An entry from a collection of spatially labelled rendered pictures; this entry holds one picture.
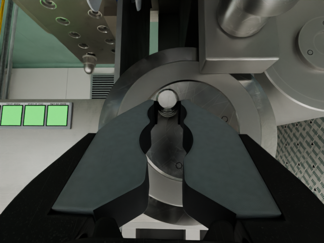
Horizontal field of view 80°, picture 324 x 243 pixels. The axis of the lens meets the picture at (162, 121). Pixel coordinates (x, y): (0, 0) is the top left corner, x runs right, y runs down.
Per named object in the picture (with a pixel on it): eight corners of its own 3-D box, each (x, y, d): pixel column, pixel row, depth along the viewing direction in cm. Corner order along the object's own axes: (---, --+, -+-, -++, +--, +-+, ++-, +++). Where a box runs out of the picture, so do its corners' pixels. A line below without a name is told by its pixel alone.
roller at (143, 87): (254, 56, 16) (270, 205, 14) (201, 112, 41) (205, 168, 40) (114, 63, 16) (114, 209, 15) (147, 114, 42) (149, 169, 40)
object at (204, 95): (189, 205, 13) (115, 128, 14) (186, 198, 15) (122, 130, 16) (263, 128, 14) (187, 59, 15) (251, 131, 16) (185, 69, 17)
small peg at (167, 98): (179, 111, 11) (155, 110, 11) (177, 118, 14) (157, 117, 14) (180, 88, 12) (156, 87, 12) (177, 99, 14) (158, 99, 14)
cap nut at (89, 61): (94, 54, 50) (93, 71, 49) (99, 60, 53) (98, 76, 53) (79, 54, 50) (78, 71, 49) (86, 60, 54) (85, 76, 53)
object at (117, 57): (126, -92, 20) (119, 83, 17) (149, 37, 43) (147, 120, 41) (121, -92, 20) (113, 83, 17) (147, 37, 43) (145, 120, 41)
